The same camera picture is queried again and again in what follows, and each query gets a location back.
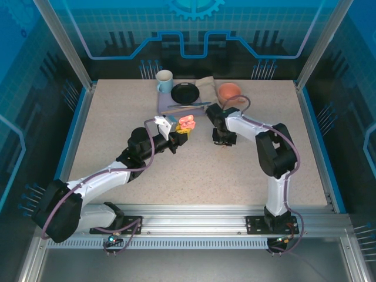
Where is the light blue mug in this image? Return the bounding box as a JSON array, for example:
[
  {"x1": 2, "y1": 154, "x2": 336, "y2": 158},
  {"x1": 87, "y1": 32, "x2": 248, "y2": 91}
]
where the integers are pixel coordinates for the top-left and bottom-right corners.
[{"x1": 155, "y1": 69, "x2": 174, "y2": 94}]

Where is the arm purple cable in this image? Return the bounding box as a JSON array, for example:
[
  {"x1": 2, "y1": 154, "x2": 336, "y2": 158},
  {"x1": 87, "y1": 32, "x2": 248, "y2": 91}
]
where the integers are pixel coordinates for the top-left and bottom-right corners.
[
  {"x1": 219, "y1": 95, "x2": 302, "y2": 220},
  {"x1": 41, "y1": 117, "x2": 158, "y2": 240}
]

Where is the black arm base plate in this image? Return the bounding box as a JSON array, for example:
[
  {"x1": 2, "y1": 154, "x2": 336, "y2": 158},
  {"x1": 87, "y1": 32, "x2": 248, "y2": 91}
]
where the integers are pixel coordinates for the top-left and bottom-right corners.
[
  {"x1": 89, "y1": 216, "x2": 144, "y2": 236},
  {"x1": 246, "y1": 215, "x2": 300, "y2": 235}
]

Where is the grey metal shelf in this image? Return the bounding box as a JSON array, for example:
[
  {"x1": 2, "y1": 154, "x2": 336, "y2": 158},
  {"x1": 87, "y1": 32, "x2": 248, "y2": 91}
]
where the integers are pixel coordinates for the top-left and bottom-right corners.
[{"x1": 17, "y1": 234, "x2": 376, "y2": 282}]

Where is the black plate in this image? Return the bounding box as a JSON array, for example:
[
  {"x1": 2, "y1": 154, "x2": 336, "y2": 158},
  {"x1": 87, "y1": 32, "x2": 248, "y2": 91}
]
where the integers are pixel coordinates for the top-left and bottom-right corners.
[{"x1": 171, "y1": 82, "x2": 201, "y2": 105}]

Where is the aluminium frame post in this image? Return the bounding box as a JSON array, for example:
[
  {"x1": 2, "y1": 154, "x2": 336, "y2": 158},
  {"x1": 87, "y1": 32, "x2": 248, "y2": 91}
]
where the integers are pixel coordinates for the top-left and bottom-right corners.
[
  {"x1": 295, "y1": 0, "x2": 355, "y2": 90},
  {"x1": 32, "y1": 0, "x2": 97, "y2": 90}
]

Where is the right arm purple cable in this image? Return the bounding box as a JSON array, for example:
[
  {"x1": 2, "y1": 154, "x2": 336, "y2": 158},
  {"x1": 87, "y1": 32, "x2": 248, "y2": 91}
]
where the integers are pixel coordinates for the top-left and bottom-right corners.
[{"x1": 219, "y1": 95, "x2": 302, "y2": 220}]

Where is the slotted grey cable duct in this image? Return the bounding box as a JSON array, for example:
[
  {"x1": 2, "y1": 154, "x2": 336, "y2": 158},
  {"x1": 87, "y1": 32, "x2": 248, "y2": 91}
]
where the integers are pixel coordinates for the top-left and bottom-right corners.
[{"x1": 63, "y1": 237, "x2": 270, "y2": 250}]

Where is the light wooden chopstick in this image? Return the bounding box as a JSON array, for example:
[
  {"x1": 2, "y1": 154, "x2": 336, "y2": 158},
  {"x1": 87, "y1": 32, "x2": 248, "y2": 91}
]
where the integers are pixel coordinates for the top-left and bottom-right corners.
[{"x1": 161, "y1": 106, "x2": 196, "y2": 115}]

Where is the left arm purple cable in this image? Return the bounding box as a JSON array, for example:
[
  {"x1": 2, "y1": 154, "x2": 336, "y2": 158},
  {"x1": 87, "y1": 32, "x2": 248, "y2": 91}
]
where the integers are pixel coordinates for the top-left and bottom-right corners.
[{"x1": 41, "y1": 117, "x2": 158, "y2": 240}]

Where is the metal knife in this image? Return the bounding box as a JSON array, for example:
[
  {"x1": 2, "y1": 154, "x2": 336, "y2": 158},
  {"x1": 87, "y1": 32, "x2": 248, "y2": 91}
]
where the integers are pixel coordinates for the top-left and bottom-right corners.
[{"x1": 167, "y1": 101, "x2": 212, "y2": 108}]

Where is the aluminium mounting rail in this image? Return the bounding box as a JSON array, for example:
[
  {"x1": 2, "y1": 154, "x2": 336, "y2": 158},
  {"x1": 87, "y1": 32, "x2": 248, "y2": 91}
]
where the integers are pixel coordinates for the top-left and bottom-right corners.
[{"x1": 82, "y1": 204, "x2": 352, "y2": 236}]

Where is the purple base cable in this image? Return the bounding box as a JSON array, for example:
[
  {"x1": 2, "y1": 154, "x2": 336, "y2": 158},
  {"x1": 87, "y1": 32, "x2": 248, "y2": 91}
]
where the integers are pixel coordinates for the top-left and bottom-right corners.
[
  {"x1": 96, "y1": 216, "x2": 143, "y2": 256},
  {"x1": 267, "y1": 217, "x2": 304, "y2": 256}
]

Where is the salmon ceramic cup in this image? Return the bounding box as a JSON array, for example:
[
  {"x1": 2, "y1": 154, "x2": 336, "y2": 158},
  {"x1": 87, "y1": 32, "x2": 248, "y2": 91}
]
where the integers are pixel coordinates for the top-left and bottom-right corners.
[{"x1": 217, "y1": 82, "x2": 249, "y2": 106}]

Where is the pink earbud charging case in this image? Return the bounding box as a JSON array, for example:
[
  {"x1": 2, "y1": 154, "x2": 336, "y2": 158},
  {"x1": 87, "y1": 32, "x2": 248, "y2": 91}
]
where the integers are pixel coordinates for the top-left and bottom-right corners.
[{"x1": 177, "y1": 115, "x2": 197, "y2": 130}]

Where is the aluminium table side rail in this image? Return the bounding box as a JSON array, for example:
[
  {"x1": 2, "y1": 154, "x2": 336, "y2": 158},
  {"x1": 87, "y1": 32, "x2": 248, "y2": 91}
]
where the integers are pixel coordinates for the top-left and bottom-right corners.
[
  {"x1": 293, "y1": 80, "x2": 349, "y2": 214},
  {"x1": 48, "y1": 83, "x2": 98, "y2": 214}
]

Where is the lavender tray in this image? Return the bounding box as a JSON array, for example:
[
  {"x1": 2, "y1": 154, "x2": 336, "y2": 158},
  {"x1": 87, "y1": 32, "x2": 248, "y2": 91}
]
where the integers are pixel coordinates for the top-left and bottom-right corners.
[{"x1": 157, "y1": 88, "x2": 206, "y2": 116}]

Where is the beige folded cloth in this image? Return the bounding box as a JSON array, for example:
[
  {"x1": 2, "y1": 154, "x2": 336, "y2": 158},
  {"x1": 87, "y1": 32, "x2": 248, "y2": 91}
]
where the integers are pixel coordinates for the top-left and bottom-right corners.
[{"x1": 195, "y1": 75, "x2": 220, "y2": 106}]

